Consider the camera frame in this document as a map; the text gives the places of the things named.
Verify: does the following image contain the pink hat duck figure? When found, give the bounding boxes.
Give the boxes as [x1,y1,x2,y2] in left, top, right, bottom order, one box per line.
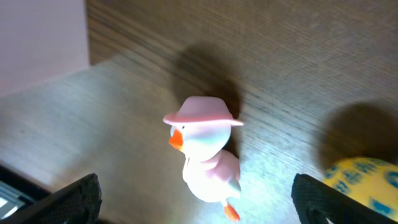
[163,96,244,222]

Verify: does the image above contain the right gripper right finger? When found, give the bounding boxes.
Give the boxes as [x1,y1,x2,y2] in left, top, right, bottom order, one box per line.
[291,174,397,224]

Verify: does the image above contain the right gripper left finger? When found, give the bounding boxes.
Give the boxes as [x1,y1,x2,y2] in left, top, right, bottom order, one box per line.
[1,174,102,224]

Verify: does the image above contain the yellow ball blue letters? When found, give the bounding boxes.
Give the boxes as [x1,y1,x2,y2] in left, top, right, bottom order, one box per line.
[323,157,397,222]

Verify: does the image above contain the white cardboard box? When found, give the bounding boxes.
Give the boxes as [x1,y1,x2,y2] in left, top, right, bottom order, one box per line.
[1,0,90,96]

